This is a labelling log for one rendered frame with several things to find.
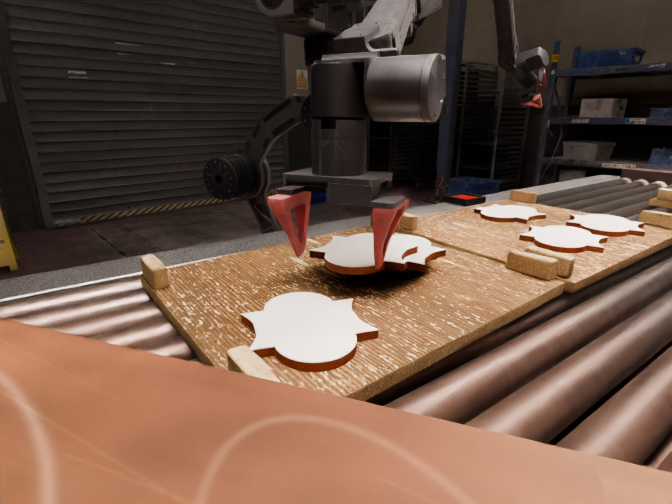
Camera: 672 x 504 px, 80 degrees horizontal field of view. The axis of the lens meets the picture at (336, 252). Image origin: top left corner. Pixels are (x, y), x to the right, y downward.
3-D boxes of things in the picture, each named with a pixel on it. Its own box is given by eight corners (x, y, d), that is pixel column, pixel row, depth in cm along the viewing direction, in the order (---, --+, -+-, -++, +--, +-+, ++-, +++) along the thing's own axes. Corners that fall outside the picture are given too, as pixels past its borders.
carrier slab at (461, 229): (383, 231, 77) (383, 223, 76) (507, 205, 99) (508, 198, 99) (572, 294, 50) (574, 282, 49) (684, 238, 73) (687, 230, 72)
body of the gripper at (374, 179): (310, 182, 48) (309, 117, 46) (393, 189, 44) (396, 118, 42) (281, 191, 42) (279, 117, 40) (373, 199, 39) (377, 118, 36)
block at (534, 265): (504, 269, 54) (507, 249, 53) (511, 266, 55) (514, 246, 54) (549, 283, 49) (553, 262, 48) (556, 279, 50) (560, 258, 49)
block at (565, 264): (520, 265, 55) (523, 246, 54) (528, 262, 56) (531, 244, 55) (566, 279, 50) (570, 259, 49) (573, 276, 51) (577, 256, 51)
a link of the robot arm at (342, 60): (328, 59, 43) (299, 51, 38) (389, 55, 40) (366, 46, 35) (328, 127, 45) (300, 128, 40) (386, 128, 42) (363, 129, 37)
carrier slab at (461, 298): (141, 284, 53) (139, 273, 52) (372, 232, 76) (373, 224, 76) (271, 453, 27) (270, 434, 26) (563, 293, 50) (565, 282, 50)
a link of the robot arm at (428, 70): (365, 101, 50) (354, 24, 44) (460, 100, 45) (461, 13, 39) (321, 147, 42) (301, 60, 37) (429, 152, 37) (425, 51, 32)
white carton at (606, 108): (577, 119, 464) (581, 98, 457) (591, 118, 477) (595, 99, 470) (610, 119, 434) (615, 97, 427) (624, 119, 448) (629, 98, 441)
